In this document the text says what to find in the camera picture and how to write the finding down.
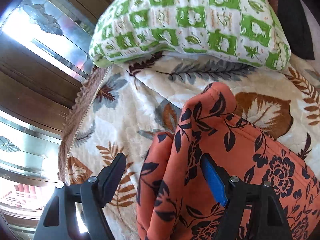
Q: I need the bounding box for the orange floral garment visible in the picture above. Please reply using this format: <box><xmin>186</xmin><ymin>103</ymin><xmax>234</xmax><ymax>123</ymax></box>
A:
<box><xmin>137</xmin><ymin>83</ymin><xmax>319</xmax><ymax>239</ymax></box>

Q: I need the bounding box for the cream leaf-pattern blanket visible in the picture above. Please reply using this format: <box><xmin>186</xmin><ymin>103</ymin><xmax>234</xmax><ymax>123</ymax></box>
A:
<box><xmin>59</xmin><ymin>52</ymin><xmax>319</xmax><ymax>239</ymax></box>

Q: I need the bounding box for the green white checkered pillow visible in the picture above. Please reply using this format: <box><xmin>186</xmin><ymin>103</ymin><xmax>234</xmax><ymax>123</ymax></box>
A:
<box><xmin>89</xmin><ymin>0</ymin><xmax>291</xmax><ymax>70</ymax></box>

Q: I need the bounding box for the brown door stained glass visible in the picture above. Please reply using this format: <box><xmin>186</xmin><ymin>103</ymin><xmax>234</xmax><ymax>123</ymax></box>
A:
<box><xmin>1</xmin><ymin>0</ymin><xmax>113</xmax><ymax>239</ymax></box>

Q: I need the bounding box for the black garment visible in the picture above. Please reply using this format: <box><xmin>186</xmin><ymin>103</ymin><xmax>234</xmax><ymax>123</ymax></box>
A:
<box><xmin>269</xmin><ymin>0</ymin><xmax>315</xmax><ymax>60</ymax></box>

